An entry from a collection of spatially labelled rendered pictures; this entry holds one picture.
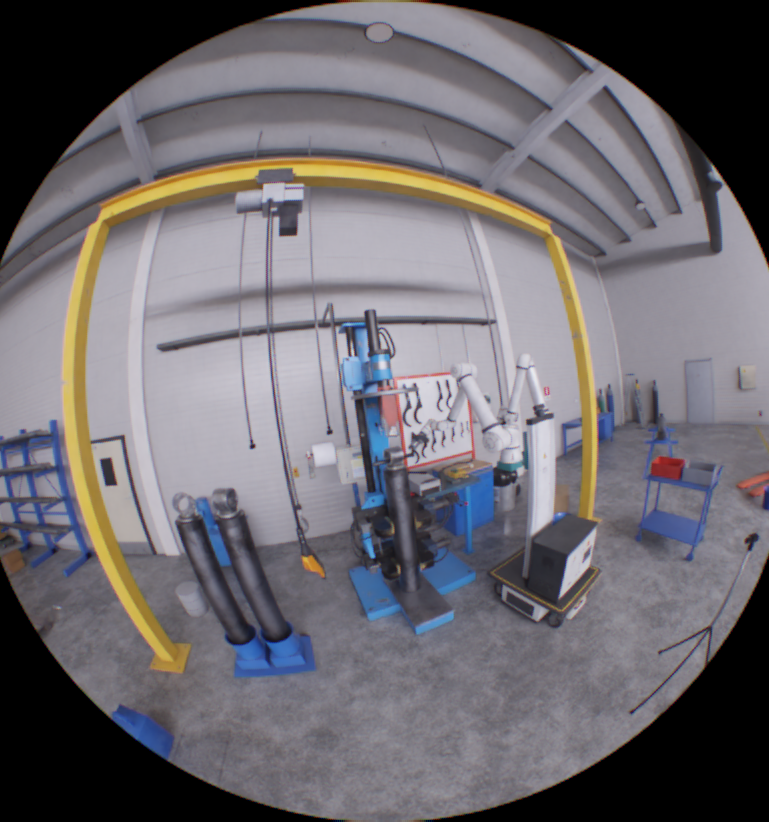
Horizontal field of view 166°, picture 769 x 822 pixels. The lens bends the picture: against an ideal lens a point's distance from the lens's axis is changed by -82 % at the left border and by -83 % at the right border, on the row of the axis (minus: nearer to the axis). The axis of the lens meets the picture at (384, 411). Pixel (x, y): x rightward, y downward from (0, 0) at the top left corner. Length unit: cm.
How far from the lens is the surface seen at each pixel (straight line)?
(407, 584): 278
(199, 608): 349
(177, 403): 451
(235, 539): 183
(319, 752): 223
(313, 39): 533
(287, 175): 248
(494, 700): 227
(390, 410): 198
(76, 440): 240
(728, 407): 1157
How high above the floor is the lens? 207
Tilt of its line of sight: 3 degrees down
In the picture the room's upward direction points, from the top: 8 degrees counter-clockwise
